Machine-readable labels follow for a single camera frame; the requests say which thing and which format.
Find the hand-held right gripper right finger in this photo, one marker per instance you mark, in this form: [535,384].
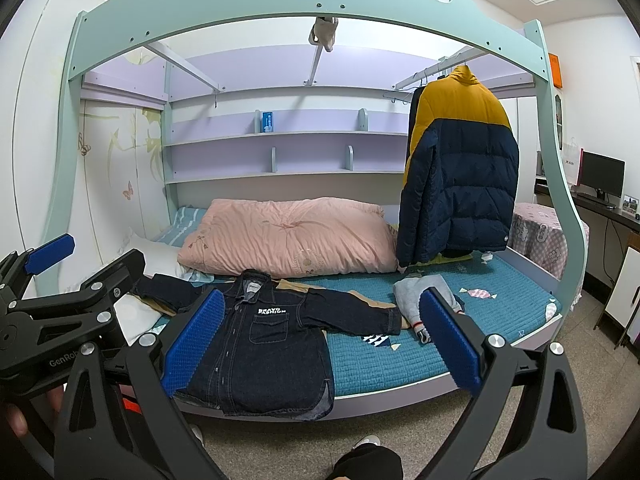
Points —
[450,340]

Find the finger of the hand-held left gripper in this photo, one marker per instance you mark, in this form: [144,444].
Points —
[120,272]
[50,255]

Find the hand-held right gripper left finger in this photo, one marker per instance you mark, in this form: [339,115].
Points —
[195,345]

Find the navy and grey sweatshirt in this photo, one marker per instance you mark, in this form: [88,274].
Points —
[410,300]

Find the dark denim jacket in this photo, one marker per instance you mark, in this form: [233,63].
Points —
[270,360]

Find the person's left hand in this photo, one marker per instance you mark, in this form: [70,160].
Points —
[15,420]

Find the white pillow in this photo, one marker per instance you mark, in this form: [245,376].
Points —
[160,260]

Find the light blue cloth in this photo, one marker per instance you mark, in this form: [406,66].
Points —
[201,276]

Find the teal quilted mattress pad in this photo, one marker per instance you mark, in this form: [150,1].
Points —
[380,365]

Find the teal striped pillow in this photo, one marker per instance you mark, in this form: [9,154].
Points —
[185,225]

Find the white floral wardrobe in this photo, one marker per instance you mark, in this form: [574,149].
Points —
[115,185]

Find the beige garment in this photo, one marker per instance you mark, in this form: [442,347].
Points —
[370,304]

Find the person's white shoe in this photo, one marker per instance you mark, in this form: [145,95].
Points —
[366,443]
[196,434]

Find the pink checkered cloth cover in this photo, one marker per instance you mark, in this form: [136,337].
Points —
[542,235]

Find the pink quilt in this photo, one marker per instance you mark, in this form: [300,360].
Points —
[290,235]

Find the person's black trouser leg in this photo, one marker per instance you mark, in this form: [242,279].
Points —
[365,466]

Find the yellow and navy puffer jacket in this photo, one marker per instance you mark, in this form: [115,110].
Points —
[460,185]

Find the dark desk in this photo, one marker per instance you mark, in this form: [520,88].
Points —
[620,216]

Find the small blue box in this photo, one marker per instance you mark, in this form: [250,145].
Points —
[267,121]

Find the white shopping bag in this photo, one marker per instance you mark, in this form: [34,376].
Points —
[572,162]

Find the black computer monitor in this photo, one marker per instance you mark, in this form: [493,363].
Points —
[602,175]

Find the orange box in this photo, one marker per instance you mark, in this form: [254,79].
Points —
[556,71]

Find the white hanging cloth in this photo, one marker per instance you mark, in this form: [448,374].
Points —
[325,32]

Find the small photo frame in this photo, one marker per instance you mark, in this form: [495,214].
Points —
[631,204]

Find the white clothes rail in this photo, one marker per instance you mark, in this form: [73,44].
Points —
[425,72]

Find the mint green bunk bed frame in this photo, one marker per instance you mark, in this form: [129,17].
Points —
[250,20]

